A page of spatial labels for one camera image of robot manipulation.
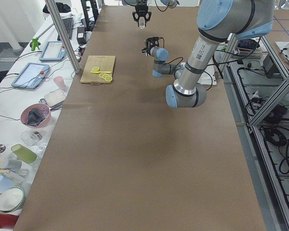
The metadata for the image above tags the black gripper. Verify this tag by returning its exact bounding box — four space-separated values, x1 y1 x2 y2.
132 0 152 26
145 46 157 57

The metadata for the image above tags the clear glass shaker cup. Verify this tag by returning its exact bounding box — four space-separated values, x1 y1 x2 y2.
138 20 145 29

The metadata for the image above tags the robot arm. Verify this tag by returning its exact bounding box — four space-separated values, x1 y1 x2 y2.
144 0 275 108
121 0 180 29

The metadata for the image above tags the pink plastic cup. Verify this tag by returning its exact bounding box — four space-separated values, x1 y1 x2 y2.
53 76 66 90

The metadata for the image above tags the green plastic cup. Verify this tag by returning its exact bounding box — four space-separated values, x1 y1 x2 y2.
11 144 37 164

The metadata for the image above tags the grey cup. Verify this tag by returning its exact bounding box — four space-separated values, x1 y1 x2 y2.
0 158 22 172

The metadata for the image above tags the light blue cup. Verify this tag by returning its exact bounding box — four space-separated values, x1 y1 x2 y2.
0 175 14 193

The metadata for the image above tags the wooden cutting board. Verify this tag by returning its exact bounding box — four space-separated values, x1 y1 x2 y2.
80 55 116 85

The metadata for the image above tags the yellow plastic knife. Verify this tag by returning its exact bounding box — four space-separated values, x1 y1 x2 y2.
91 71 112 74

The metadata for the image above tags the black power adapter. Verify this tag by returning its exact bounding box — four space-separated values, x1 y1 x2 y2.
77 27 87 45

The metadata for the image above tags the black keyboard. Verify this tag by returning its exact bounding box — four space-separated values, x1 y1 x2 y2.
62 17 74 39

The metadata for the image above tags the teach pendant tablet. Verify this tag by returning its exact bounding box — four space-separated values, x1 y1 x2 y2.
39 41 66 62
11 63 50 90

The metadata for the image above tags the kitchen scale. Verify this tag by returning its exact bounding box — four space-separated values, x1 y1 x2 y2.
39 89 66 109

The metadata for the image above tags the green clamp tool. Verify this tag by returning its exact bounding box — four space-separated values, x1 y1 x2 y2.
30 38 40 51

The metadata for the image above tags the pink bowl with cloth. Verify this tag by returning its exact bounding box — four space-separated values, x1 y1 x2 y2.
20 103 51 128

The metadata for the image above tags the wine glass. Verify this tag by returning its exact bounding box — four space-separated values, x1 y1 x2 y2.
20 130 47 155

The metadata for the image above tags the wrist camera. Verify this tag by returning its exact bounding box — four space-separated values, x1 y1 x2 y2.
145 37 165 49

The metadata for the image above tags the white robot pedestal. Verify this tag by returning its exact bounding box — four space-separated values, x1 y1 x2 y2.
180 61 219 85

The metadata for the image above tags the aluminium frame post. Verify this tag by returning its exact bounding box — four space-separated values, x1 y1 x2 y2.
45 0 80 74

